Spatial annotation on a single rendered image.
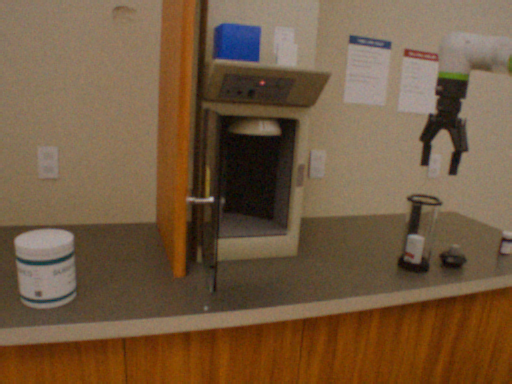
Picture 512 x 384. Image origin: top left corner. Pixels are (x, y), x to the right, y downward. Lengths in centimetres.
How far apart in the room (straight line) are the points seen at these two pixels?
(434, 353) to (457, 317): 14
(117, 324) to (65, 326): 11
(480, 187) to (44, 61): 207
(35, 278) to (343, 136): 131
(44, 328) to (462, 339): 123
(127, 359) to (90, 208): 73
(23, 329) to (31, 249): 17
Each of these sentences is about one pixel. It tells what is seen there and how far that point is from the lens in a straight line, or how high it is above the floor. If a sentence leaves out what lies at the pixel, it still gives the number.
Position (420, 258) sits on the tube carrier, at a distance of 137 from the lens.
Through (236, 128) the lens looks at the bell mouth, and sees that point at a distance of 125.
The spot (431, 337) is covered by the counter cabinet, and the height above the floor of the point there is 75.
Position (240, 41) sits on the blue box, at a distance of 109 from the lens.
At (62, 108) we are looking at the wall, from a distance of 159.
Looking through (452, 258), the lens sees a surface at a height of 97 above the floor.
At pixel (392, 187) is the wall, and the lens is 203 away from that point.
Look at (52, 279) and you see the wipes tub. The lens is 103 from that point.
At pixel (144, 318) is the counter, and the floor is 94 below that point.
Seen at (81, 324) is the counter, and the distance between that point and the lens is 99.
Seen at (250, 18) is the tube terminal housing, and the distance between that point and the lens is 122.
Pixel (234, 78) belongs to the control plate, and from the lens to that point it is 110.
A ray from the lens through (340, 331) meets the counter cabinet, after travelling 122.
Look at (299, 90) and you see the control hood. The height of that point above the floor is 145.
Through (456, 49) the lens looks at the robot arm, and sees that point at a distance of 132.
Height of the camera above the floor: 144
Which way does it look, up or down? 13 degrees down
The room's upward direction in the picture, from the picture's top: 4 degrees clockwise
